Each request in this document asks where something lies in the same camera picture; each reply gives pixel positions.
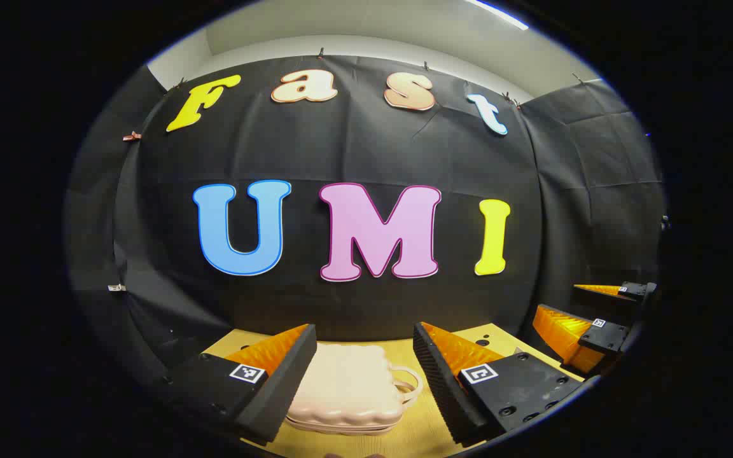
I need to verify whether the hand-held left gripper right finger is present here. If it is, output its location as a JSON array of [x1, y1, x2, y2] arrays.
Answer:
[[412, 322, 587, 447]]

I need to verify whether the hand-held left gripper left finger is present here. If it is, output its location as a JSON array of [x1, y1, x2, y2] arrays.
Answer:
[[162, 323, 318, 446]]

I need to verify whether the black backdrop cloth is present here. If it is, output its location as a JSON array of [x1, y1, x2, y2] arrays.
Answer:
[[64, 54, 667, 389]]

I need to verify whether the pale pink suitcase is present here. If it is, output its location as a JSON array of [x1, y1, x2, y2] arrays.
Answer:
[[285, 343, 421, 436]]

